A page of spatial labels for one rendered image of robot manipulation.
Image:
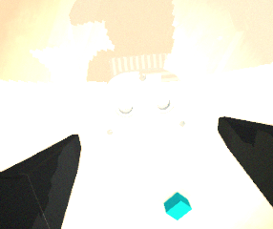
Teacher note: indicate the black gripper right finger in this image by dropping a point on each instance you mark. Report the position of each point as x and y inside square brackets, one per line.
[251, 144]

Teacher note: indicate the white plate with two round holes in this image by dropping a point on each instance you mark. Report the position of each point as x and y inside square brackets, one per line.
[145, 117]

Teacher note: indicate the small cyan cube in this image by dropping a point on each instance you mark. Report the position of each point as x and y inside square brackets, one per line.
[177, 206]

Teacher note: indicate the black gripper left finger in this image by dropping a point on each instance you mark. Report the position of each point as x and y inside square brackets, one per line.
[35, 193]

